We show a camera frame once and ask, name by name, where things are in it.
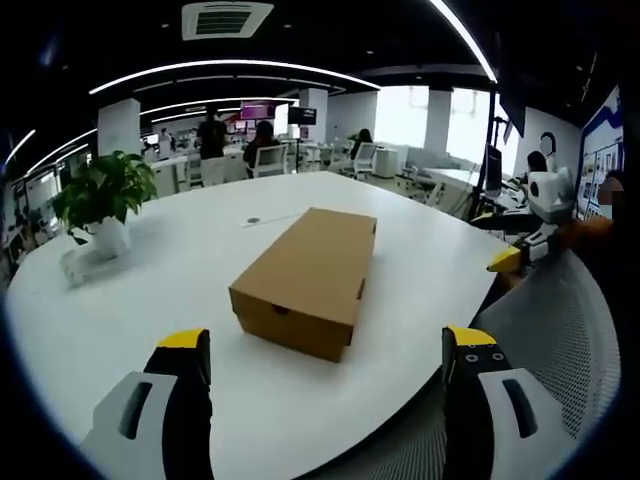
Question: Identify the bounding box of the brown cardboard shoe box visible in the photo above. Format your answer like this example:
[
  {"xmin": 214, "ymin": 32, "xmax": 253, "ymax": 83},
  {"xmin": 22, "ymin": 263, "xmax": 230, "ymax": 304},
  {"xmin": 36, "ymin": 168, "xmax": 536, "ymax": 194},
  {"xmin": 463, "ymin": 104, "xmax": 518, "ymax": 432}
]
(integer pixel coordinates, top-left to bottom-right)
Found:
[{"xmin": 228, "ymin": 207, "xmax": 379, "ymax": 365}]

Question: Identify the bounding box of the green potted plant white pot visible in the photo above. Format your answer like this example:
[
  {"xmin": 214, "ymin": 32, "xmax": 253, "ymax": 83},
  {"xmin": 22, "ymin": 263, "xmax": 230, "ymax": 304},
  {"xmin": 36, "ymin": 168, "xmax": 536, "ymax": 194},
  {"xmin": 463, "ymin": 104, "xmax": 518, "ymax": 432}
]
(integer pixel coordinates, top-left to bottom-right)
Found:
[{"xmin": 52, "ymin": 149, "xmax": 159, "ymax": 262}]

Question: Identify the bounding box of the table cable port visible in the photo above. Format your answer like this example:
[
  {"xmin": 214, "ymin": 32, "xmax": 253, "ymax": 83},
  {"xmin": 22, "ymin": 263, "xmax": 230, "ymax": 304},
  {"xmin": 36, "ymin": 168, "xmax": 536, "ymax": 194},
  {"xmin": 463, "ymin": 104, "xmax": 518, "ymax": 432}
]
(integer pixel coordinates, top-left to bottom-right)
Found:
[{"xmin": 239, "ymin": 213, "xmax": 304, "ymax": 229}]

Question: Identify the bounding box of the white office chair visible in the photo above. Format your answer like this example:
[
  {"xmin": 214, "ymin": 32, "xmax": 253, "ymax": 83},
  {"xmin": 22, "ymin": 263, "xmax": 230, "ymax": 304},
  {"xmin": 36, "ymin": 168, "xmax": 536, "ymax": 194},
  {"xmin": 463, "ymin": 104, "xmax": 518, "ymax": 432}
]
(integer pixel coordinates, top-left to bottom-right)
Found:
[
  {"xmin": 251, "ymin": 143, "xmax": 291, "ymax": 180},
  {"xmin": 355, "ymin": 142, "xmax": 380, "ymax": 180}
]

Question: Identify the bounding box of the crumpled white paper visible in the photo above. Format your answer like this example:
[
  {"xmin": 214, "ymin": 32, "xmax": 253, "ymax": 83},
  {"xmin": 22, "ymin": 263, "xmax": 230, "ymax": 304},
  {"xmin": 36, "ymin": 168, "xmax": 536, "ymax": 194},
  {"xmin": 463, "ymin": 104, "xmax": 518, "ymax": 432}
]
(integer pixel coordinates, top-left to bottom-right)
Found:
[{"xmin": 59, "ymin": 248, "xmax": 97, "ymax": 290}]

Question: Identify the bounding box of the black stand pole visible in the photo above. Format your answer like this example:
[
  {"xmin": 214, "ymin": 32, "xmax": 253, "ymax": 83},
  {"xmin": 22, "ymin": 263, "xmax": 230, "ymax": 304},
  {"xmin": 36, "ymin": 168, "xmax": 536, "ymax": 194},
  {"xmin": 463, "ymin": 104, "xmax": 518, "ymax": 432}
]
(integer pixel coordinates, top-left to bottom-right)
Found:
[{"xmin": 468, "ymin": 88, "xmax": 503, "ymax": 222}]

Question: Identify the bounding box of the black computer monitor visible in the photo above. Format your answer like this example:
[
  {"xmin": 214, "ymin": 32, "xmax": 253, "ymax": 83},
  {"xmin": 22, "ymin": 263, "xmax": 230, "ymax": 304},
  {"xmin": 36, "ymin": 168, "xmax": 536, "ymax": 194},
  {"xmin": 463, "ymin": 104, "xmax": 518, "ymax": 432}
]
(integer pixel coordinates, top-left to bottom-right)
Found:
[{"xmin": 482, "ymin": 143, "xmax": 504, "ymax": 197}]

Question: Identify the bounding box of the white cabinet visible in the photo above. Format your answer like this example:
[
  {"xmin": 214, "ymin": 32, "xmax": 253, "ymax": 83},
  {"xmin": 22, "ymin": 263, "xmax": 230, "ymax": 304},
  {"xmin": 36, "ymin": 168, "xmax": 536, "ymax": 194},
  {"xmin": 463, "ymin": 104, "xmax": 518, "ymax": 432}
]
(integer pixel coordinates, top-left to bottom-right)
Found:
[{"xmin": 374, "ymin": 147, "xmax": 400, "ymax": 180}]

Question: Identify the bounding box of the pink display screen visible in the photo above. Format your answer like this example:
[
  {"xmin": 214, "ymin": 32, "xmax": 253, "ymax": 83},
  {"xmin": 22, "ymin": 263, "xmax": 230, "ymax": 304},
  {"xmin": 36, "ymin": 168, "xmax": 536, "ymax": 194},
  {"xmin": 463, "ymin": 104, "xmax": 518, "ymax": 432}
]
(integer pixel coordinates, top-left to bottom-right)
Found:
[{"xmin": 239, "ymin": 99, "xmax": 277, "ymax": 122}]

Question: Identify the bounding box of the wall poster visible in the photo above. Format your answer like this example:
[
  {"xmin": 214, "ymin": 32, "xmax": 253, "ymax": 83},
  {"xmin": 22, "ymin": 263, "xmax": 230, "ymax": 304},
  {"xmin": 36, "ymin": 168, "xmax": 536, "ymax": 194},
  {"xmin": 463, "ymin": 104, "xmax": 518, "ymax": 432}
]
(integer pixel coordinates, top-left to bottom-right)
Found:
[{"xmin": 578, "ymin": 85, "xmax": 627, "ymax": 221}]

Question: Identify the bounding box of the grey mesh office chair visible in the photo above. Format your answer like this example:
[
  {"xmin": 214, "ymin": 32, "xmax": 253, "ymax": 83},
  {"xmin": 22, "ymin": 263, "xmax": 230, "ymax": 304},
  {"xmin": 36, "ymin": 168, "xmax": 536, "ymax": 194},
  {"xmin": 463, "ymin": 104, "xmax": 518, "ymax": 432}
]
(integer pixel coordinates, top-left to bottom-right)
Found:
[{"xmin": 319, "ymin": 244, "xmax": 622, "ymax": 480}]

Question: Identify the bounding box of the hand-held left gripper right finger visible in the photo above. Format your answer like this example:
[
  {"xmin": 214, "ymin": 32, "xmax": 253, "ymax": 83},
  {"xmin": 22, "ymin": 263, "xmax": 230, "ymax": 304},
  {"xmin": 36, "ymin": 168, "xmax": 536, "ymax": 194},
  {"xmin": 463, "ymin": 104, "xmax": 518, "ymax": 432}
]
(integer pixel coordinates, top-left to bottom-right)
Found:
[{"xmin": 441, "ymin": 324, "xmax": 566, "ymax": 480}]

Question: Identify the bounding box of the ceiling air vent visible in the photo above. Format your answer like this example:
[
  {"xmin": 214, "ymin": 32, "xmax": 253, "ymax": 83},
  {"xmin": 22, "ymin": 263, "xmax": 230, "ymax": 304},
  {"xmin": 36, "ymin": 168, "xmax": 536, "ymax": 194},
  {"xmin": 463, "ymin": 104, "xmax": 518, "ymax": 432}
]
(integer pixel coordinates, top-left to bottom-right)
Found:
[{"xmin": 181, "ymin": 1, "xmax": 276, "ymax": 42}]

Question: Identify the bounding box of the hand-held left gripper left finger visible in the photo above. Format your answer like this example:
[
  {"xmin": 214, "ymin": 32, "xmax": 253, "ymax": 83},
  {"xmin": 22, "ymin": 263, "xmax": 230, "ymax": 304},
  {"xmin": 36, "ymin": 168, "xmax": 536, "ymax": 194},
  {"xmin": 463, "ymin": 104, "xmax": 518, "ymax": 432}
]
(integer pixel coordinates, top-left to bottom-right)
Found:
[{"xmin": 79, "ymin": 328, "xmax": 214, "ymax": 480}]

